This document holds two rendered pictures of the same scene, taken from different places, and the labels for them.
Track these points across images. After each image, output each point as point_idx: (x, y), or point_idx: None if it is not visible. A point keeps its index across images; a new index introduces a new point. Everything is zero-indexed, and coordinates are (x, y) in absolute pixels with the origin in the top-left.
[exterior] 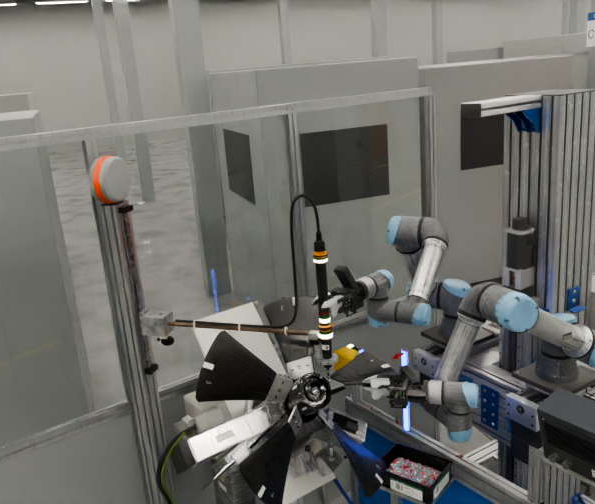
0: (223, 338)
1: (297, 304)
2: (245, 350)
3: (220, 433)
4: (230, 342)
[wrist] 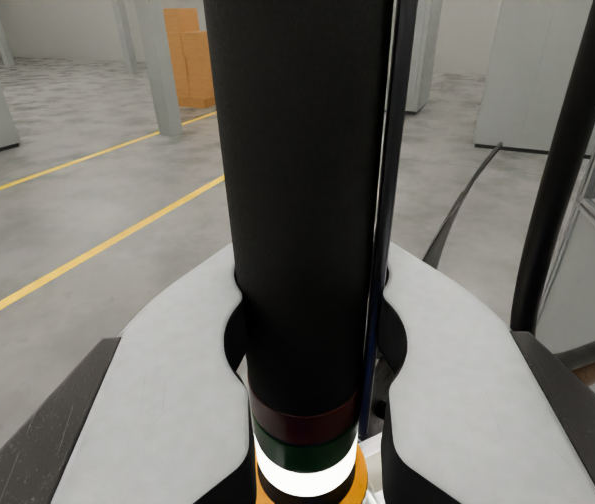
0: (482, 163)
1: (527, 253)
2: (439, 229)
3: None
4: (468, 183)
